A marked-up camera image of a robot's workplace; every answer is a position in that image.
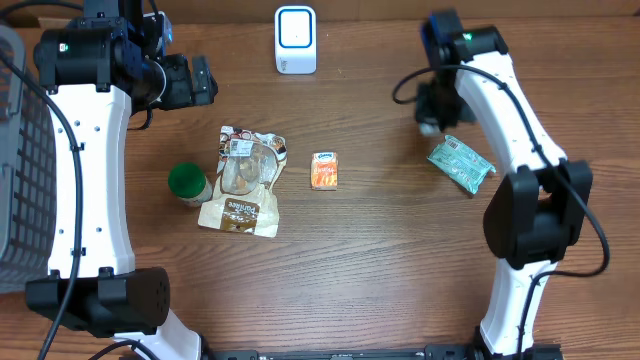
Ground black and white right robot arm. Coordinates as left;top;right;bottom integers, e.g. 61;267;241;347
415;10;593;359

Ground teal wet wipes pack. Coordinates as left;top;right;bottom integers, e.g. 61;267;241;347
428;135;497;195

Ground white barcode scanner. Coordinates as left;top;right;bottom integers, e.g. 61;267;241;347
274;5;317;75

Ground beige snack pouch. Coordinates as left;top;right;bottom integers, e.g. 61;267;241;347
198;126;288;238

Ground grey plastic mesh basket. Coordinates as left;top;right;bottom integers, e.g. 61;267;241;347
0;24;57;295

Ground orange tissue packet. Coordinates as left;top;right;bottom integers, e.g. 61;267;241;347
310;152;338;190

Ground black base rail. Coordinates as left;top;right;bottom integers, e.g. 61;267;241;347
204;345;564;360

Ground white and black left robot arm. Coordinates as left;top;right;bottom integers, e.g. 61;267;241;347
26;0;218;359

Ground green lidded jar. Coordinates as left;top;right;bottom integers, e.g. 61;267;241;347
168;162;213;207

